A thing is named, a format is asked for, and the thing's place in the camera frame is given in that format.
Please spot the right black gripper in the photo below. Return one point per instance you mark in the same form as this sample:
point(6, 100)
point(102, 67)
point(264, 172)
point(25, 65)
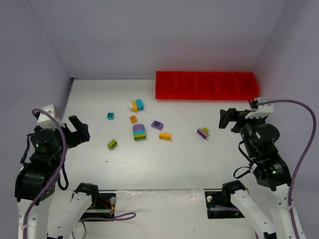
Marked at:
point(231, 119)

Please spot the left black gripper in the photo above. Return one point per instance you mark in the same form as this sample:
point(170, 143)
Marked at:
point(75, 136)

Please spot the small teal lego brick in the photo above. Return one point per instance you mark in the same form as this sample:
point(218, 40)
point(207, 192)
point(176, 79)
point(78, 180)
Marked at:
point(110, 116)

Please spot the lime green small lego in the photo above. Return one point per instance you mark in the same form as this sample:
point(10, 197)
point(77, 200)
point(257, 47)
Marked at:
point(112, 144)

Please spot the small orange lego brick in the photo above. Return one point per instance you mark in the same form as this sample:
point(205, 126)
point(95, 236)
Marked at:
point(133, 119)

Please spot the lilac rounded lego plate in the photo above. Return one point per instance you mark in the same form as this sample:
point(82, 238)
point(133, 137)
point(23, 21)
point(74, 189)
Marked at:
point(138, 127)

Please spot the lime green lego brick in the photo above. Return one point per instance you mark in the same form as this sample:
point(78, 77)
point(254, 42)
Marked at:
point(140, 136)

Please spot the light blue lego brick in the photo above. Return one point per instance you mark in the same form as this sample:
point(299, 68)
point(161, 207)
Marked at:
point(139, 131)

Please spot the teal rounded lego brick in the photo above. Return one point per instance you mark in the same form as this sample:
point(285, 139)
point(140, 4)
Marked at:
point(140, 104)

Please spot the yellow face lego brick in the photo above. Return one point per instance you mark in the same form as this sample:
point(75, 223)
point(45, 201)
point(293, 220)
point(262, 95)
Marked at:
point(164, 136)

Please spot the purple curved lego brick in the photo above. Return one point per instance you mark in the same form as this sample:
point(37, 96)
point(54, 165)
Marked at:
point(156, 124)

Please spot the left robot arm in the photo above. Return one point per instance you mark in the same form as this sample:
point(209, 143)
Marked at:
point(37, 180)

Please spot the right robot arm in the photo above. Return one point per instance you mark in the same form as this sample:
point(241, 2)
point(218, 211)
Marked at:
point(271, 173)

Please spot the red divided sorting bin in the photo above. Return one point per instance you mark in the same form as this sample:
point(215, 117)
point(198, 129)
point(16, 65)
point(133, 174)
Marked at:
point(206, 86)

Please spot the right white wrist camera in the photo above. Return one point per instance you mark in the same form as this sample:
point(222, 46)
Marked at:
point(260, 108)

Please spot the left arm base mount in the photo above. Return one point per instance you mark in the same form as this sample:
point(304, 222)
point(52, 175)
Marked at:
point(103, 208)

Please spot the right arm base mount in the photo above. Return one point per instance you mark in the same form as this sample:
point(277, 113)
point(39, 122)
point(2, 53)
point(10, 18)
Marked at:
point(220, 208)

